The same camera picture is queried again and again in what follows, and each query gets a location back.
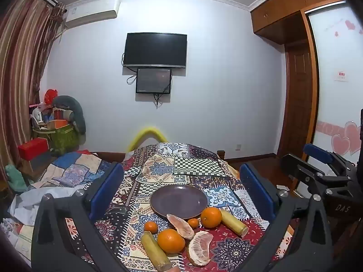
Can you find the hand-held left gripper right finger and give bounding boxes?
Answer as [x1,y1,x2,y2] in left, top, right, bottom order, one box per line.
[239,163,334,272]

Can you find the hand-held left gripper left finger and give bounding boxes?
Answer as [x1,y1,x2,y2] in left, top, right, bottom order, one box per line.
[31,162,134,272]

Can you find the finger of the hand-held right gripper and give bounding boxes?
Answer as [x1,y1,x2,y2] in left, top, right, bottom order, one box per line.
[303,143,356,176]
[280,153,352,193]

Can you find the yellow sugarcane piece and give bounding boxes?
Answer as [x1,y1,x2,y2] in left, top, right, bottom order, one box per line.
[141,231,172,272]
[221,210,249,237]

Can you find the large orange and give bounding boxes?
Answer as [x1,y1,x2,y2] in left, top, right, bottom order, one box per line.
[200,207,222,229]
[157,228,186,254]

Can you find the dark purple plate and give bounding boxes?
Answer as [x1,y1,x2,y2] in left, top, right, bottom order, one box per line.
[150,184,209,220]

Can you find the peeled pomelo segment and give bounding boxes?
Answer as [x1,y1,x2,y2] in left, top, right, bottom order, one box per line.
[166,214,195,240]
[188,230,214,267]

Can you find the patterned patchwork cloth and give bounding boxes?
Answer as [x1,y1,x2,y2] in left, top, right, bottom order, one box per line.
[17,142,295,272]

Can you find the pale crumpled sheet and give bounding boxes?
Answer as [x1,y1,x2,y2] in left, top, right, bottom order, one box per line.
[8,184,86,227]

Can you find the orange cardboard box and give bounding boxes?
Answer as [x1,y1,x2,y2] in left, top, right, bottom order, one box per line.
[47,119,70,131]

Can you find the red box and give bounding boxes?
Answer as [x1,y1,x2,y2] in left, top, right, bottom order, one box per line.
[17,138,49,161]

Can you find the teal plush toy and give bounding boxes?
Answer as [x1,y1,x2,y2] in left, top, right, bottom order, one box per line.
[6,164,27,193]

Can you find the scattered papers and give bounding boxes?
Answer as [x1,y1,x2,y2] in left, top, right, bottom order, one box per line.
[1,217,33,261]

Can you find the red plastic bag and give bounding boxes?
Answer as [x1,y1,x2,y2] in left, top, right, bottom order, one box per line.
[44,89,59,105]

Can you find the wooden overhead cabinets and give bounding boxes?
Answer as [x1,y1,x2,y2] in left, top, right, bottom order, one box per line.
[250,0,345,45]

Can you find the striped brown curtain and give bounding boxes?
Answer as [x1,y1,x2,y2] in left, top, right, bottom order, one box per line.
[0,0,66,187]

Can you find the white air conditioner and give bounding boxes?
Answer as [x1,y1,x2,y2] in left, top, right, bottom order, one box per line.
[65,0,121,29]

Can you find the small black wall monitor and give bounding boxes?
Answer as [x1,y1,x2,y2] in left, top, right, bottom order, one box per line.
[135,68,172,94]

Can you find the black wall television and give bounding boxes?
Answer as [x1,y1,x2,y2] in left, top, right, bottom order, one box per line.
[124,33,188,69]

